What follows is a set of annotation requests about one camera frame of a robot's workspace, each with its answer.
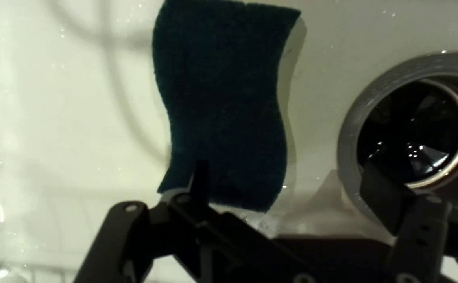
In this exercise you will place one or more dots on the green and yellow sponge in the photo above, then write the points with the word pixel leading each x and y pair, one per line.
pixel 223 94

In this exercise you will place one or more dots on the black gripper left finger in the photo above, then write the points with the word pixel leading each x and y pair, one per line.
pixel 134 236

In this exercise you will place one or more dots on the metal sink drain opening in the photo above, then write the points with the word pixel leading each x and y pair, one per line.
pixel 422 135

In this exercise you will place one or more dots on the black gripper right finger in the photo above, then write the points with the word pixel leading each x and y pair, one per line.
pixel 391 198

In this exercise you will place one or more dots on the white ceramic sink basin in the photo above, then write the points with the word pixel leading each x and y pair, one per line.
pixel 56 131

